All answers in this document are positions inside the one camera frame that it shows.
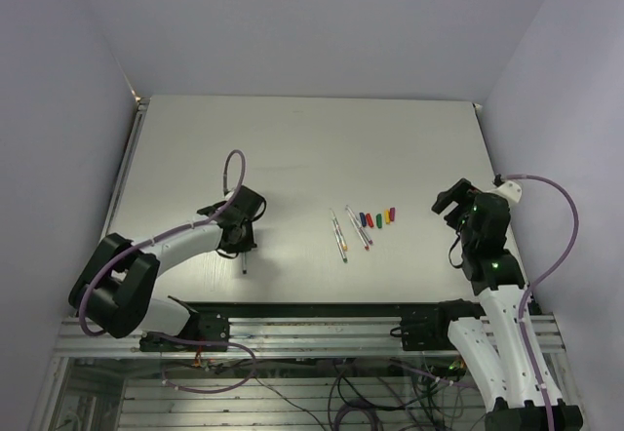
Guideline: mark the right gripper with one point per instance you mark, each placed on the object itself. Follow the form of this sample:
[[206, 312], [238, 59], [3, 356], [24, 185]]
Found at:
[[463, 193]]

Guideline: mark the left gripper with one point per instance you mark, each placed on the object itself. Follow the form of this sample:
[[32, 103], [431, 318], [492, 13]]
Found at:
[[247, 246]]

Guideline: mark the green marker pen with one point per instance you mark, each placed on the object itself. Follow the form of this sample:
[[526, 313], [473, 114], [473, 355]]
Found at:
[[341, 251]]

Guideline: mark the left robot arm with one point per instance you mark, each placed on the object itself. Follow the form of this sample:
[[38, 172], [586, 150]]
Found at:
[[115, 289]]

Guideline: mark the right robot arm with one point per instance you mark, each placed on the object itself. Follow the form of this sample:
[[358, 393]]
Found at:
[[496, 338]]

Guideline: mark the yellow marker pen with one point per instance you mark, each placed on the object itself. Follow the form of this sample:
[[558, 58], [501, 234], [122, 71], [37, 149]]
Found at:
[[338, 231]]

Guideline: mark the red marker pen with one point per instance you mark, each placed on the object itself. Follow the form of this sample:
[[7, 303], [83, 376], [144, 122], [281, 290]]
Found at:
[[360, 234]]

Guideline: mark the purple marker pen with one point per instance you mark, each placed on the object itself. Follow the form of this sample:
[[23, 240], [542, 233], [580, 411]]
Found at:
[[350, 212]]

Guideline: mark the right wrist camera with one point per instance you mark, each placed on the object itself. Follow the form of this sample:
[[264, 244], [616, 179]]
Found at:
[[509, 190]]

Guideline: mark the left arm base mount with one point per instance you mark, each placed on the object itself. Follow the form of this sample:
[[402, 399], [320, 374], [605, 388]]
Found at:
[[208, 331]]

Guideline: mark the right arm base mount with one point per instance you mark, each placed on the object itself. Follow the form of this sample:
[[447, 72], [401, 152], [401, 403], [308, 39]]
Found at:
[[423, 327]]

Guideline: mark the aluminium frame rail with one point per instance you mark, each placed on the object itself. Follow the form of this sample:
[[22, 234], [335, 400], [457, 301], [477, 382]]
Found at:
[[267, 338]]

